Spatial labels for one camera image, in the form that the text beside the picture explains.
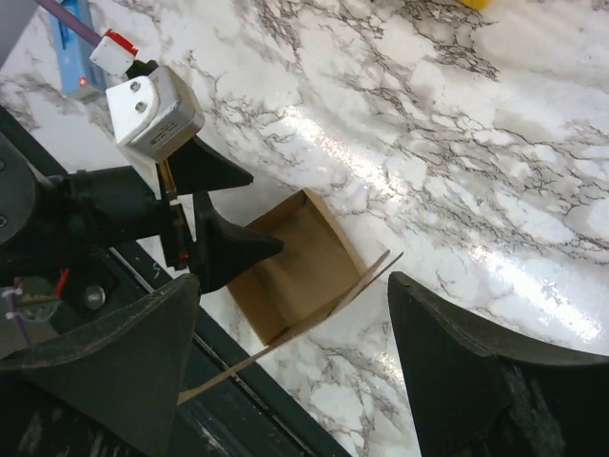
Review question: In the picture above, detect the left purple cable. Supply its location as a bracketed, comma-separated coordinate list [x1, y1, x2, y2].
[40, 0, 101, 47]

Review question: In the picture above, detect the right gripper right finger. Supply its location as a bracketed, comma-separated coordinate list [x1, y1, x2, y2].
[387, 271, 608, 456]

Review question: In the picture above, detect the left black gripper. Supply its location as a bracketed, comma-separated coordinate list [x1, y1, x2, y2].
[61, 136, 284, 293]

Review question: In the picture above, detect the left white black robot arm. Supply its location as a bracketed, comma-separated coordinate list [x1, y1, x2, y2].
[1, 109, 284, 293]

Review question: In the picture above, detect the small blue flat box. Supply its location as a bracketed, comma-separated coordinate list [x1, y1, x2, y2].
[40, 0, 106, 103]

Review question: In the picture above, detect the yellow plastic shopping basket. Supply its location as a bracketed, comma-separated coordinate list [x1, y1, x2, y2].
[459, 0, 492, 10]

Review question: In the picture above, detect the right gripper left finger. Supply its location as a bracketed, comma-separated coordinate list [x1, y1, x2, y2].
[1, 274, 199, 456]

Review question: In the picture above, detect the brown cardboard box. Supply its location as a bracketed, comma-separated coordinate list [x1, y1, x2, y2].
[178, 189, 397, 404]

